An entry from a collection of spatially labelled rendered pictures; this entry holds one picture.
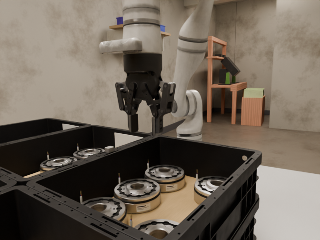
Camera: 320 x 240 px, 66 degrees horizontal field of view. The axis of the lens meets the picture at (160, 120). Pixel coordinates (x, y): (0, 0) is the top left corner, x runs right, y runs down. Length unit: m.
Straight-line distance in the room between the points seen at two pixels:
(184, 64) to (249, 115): 4.73
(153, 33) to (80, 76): 2.61
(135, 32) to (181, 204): 0.36
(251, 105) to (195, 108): 4.60
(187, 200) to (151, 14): 0.39
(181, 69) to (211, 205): 0.53
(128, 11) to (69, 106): 2.52
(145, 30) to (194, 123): 0.50
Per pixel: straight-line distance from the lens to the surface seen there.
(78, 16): 3.15
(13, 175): 0.54
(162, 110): 0.46
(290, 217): 0.84
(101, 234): 0.32
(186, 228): 0.32
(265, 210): 0.85
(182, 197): 0.60
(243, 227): 0.56
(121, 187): 0.58
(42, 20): 2.84
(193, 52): 0.79
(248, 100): 5.45
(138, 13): 0.47
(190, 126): 0.88
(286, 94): 5.29
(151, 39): 0.47
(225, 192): 0.41
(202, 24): 0.78
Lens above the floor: 1.11
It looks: 11 degrees down
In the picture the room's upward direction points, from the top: 1 degrees counter-clockwise
